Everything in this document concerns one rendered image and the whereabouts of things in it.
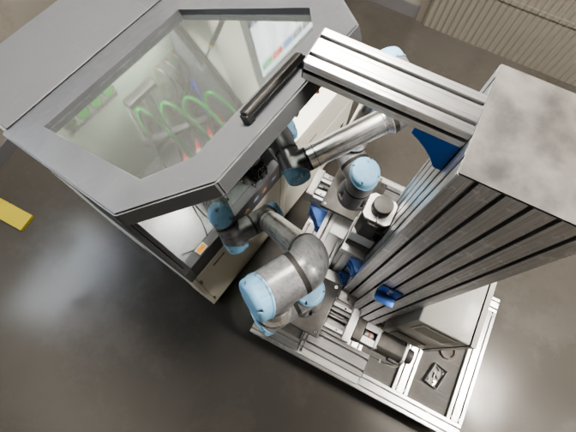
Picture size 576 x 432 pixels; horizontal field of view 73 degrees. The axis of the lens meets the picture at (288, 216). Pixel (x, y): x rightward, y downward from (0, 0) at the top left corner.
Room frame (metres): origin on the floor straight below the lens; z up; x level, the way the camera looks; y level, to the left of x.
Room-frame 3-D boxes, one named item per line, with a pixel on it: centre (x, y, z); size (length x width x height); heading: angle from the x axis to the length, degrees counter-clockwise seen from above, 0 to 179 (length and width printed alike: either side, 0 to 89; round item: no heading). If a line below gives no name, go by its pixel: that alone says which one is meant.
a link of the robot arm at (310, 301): (0.24, -0.09, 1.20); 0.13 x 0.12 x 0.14; 128
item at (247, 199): (0.60, 0.24, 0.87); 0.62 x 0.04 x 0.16; 149
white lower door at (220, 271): (0.59, 0.23, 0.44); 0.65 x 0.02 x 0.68; 149
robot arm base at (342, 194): (0.70, -0.28, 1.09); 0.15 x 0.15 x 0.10
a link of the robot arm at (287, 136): (0.65, 0.05, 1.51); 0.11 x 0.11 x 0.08; 29
